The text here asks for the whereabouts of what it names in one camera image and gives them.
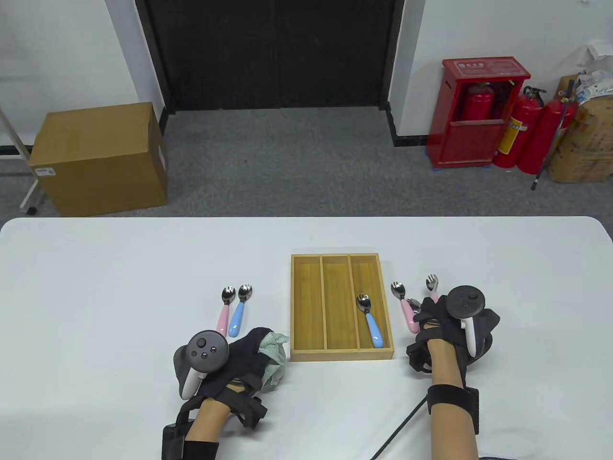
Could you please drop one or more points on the person's right hand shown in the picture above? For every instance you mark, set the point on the person's right hand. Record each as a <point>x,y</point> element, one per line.
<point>440,326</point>

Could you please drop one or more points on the person's left hand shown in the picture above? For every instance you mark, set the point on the person's left hand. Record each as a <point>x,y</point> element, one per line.
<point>246,357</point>

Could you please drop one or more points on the green fish scale cleaning cloth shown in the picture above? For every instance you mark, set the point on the green fish scale cleaning cloth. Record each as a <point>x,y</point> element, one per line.
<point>275,359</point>

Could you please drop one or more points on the person's right forearm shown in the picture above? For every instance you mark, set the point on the person's right forearm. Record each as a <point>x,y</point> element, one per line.
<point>445,364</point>

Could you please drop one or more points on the person's left forearm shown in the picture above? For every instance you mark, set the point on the person's left forearm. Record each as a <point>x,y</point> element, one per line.
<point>206,421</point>

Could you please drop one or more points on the black round controller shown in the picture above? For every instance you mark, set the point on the black round controller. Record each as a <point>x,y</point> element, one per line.
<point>465,302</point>
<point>208,350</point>

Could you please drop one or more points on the wooden cutlery tray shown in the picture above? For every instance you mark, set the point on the wooden cutlery tray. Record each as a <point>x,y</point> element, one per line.
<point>335,306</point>

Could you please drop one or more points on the black stick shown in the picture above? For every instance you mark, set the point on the black stick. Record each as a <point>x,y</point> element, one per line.
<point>537,177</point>

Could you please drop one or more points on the red fire extinguisher cabinet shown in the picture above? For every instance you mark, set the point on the red fire extinguisher cabinet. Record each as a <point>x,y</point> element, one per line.
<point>469,143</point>

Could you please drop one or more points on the red extinguisher with yellow label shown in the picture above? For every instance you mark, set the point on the red extinguisher with yellow label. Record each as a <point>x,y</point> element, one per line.
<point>515,134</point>

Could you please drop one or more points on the red fire extinguisher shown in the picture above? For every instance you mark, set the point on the red fire extinguisher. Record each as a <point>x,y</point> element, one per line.
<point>541,139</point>
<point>479,103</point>

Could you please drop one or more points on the worn printed cardboard box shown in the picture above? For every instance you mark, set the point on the worn printed cardboard box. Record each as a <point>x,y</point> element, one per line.
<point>589,148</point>

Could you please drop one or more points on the plain brown cardboard box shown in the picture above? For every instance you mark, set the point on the plain brown cardboard box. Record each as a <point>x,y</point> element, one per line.
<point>96,158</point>

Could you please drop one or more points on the white metal stand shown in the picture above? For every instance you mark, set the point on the white metal stand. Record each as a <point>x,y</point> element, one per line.
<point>28,191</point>

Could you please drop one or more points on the white plastic bags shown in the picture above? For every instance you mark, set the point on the white plastic bags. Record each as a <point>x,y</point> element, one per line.
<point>596,81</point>

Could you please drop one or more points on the black door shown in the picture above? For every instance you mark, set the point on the black door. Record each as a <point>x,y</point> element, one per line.
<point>273,52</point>

